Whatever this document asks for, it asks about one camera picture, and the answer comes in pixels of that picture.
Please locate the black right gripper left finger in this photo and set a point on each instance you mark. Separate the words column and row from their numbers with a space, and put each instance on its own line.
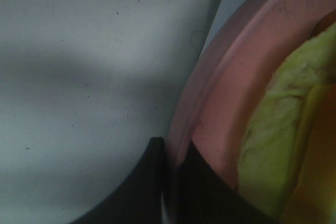
column 138, row 198

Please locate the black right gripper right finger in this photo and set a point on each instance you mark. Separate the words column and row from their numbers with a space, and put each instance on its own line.
column 204, row 198

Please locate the sandwich with lettuce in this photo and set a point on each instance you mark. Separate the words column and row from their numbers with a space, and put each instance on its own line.
column 276, row 131

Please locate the pink round plate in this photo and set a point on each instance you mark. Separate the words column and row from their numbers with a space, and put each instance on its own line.
column 230, row 78

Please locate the white microwave oven body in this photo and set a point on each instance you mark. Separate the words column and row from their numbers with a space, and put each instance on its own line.
column 84, row 85

